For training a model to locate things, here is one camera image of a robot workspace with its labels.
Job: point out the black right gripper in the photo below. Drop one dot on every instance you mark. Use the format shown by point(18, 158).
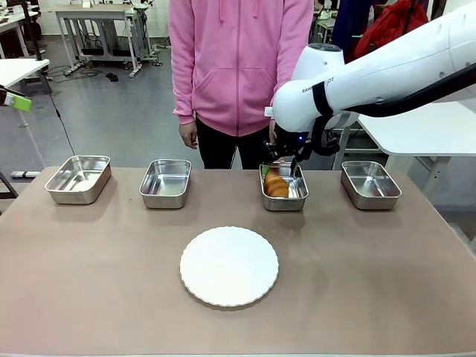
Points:
point(286, 147)

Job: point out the golden brown croissant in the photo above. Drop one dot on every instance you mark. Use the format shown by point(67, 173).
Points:
point(277, 186)

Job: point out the person's right forearm pink sleeve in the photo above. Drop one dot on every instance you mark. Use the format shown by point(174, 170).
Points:
point(184, 96)

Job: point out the person's left forearm pink sleeve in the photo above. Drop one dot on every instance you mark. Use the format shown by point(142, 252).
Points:
point(286, 70)

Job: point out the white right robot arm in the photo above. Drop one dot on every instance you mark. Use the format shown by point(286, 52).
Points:
point(372, 74)

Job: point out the shiny steel rectangular container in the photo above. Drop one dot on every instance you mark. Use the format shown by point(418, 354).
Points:
point(78, 178)
point(165, 182)
point(297, 189)
point(370, 184)

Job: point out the person's left hand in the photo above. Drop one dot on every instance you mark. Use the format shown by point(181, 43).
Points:
point(272, 131)

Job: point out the person's right hand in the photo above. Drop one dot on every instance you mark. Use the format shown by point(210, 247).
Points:
point(189, 134)

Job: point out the small white table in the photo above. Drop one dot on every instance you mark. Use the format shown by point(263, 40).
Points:
point(18, 70)

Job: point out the black trousers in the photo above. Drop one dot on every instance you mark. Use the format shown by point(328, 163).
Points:
point(219, 148)

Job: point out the black stand pole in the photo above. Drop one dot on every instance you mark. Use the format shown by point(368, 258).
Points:
point(33, 33)

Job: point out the grey floor power strip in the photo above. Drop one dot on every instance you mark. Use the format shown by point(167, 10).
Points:
point(24, 174)

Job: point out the white cluttered desk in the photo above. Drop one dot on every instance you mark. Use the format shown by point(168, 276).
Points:
point(15, 16)

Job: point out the black foot pedal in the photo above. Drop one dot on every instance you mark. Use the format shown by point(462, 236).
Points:
point(111, 77)

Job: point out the white scalloped round plate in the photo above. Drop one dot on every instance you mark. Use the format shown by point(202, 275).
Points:
point(228, 266)

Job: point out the pink zip hoodie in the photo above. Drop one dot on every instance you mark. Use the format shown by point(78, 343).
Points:
point(230, 67)

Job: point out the large white table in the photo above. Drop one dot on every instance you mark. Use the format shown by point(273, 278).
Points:
point(427, 126)

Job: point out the dark blue hanging garment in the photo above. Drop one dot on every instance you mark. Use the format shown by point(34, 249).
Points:
point(346, 26)

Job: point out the red jacket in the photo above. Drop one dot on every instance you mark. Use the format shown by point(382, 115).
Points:
point(390, 26)

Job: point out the grey metal frame desk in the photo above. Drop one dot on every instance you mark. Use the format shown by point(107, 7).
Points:
point(96, 15)

